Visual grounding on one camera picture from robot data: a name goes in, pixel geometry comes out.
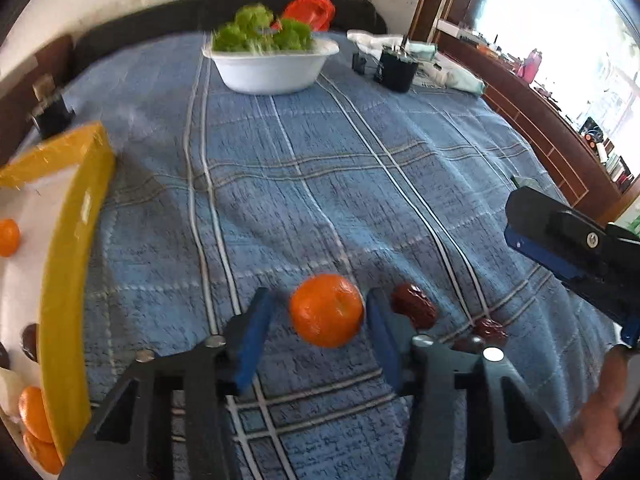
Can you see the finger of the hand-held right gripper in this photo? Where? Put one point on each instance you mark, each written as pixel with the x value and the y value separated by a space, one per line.
pixel 560 232

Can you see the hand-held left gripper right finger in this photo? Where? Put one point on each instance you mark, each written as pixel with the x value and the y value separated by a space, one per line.
pixel 385 340

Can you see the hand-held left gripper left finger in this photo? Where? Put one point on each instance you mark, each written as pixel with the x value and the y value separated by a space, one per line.
pixel 255 335

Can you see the red date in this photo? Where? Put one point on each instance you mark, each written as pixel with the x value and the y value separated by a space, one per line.
pixel 467 344
pixel 490 329
pixel 414 304

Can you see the yellow rimmed tray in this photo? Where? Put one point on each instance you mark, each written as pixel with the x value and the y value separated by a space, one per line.
pixel 70 240

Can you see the white banana piece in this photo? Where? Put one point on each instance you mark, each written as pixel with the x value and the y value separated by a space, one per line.
pixel 10 392

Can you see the person's right hand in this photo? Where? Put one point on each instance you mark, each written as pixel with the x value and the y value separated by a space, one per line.
pixel 600 410

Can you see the wooden cabinet with clutter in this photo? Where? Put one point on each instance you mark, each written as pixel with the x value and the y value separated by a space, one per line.
pixel 540 120

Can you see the blue plaid blanket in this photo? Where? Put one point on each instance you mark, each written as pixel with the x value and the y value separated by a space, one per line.
pixel 325 185

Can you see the pink bottle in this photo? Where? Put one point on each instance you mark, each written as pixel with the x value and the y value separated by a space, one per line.
pixel 530 66

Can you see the white and green cloth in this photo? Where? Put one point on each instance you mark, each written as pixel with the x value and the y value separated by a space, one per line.
pixel 450 72

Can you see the black cup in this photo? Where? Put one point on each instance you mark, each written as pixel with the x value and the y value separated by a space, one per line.
pixel 397 72

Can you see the white box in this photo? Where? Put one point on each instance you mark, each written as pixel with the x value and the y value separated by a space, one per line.
pixel 450 26

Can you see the small black adapter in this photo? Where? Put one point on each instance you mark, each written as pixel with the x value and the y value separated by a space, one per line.
pixel 360 64

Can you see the white bowl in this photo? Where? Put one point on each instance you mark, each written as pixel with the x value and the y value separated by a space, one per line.
pixel 270 72

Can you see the green lettuce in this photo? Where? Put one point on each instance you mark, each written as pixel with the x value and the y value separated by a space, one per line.
pixel 250 32

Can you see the black clip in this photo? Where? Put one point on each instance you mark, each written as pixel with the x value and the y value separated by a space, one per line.
pixel 52 110

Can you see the red plastic bag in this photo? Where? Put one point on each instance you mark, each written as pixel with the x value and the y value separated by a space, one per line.
pixel 310 12

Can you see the black sofa back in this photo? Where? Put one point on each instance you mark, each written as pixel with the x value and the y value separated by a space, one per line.
pixel 150 25

